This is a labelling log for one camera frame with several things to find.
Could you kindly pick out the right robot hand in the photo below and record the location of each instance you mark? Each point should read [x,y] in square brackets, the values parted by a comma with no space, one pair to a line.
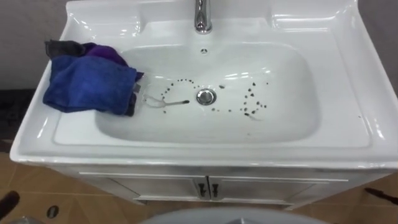
[381,196]

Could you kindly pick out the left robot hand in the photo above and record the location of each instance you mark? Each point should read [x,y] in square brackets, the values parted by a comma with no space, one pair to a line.
[7,202]

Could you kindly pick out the round floor drain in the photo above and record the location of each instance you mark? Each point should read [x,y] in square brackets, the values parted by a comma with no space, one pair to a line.
[52,211]

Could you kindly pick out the blue microfibre cloth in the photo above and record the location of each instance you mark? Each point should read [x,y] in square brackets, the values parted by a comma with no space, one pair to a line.
[90,84]

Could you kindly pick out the robot body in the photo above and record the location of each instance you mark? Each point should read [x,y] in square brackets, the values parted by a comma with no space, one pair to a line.
[233,216]

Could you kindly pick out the dark grey cloth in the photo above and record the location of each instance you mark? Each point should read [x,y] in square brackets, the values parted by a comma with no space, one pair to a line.
[62,48]

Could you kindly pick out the purple cloth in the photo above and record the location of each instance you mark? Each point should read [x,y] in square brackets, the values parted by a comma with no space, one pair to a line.
[105,53]

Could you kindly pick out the white washbasin vanity cabinet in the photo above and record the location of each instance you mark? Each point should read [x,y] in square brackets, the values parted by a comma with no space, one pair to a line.
[192,149]

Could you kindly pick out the chrome sink drain plug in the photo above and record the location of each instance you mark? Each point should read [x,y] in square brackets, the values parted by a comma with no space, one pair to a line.
[206,96]

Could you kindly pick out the chrome faucet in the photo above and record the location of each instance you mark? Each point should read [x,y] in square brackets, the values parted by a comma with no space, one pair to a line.
[203,18]

